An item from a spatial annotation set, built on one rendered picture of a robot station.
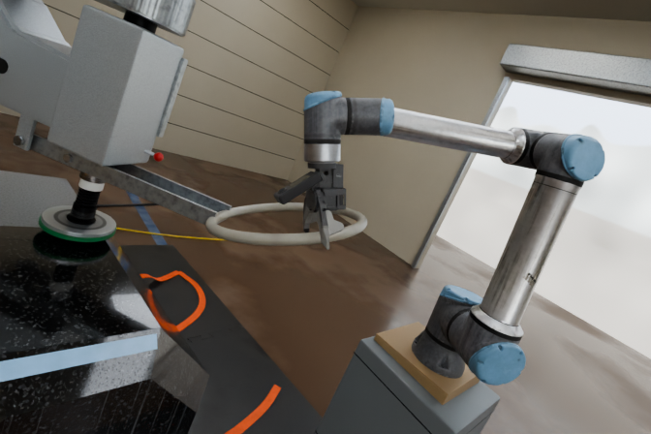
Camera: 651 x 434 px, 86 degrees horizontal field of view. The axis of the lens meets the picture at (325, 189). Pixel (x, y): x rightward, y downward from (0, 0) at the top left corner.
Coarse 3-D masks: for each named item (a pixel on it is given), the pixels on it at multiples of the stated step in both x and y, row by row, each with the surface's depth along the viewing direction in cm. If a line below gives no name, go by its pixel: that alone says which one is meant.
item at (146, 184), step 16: (16, 144) 108; (32, 144) 111; (48, 144) 110; (64, 160) 109; (80, 160) 110; (96, 176) 110; (112, 176) 109; (128, 176) 108; (144, 176) 119; (160, 176) 119; (144, 192) 108; (160, 192) 107; (176, 192) 118; (192, 192) 118; (176, 208) 107; (192, 208) 107; (208, 208) 107; (224, 208) 117
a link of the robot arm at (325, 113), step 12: (312, 96) 81; (324, 96) 80; (336, 96) 81; (312, 108) 81; (324, 108) 80; (336, 108) 81; (312, 120) 81; (324, 120) 81; (336, 120) 81; (312, 132) 82; (324, 132) 81; (336, 132) 83
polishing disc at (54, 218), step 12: (48, 216) 113; (60, 216) 116; (96, 216) 125; (108, 216) 129; (48, 228) 109; (60, 228) 109; (72, 228) 112; (84, 228) 115; (96, 228) 118; (108, 228) 121
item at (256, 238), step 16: (240, 208) 122; (256, 208) 126; (272, 208) 129; (288, 208) 131; (208, 224) 98; (240, 240) 87; (256, 240) 86; (272, 240) 85; (288, 240) 85; (304, 240) 86; (320, 240) 87; (336, 240) 91
